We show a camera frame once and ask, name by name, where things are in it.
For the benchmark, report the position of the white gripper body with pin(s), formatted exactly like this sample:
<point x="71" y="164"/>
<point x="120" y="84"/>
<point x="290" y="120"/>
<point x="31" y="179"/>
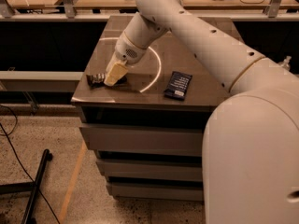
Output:
<point x="127" y="50"/>

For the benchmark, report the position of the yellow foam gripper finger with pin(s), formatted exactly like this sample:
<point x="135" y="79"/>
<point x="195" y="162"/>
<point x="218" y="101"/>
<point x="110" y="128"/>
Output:
<point x="116" y="69"/>

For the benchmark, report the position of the black chocolate rxbar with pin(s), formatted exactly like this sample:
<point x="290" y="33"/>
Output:
<point x="97" y="80"/>

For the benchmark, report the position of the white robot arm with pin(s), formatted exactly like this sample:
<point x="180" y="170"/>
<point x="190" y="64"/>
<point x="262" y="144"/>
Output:
<point x="250" y="151"/>

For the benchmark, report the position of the blue rxbar wrapper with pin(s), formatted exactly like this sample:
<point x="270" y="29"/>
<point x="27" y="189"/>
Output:
<point x="177" y="85"/>

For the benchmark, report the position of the grey drawer cabinet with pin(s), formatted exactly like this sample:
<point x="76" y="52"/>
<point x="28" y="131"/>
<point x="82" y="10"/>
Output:
<point x="148" y="145"/>

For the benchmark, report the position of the black metal stand leg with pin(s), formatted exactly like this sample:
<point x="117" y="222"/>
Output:
<point x="33" y="187"/>

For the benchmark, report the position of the clear plastic bottle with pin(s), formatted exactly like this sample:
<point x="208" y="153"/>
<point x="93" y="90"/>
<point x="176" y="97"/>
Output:
<point x="286" y="63"/>

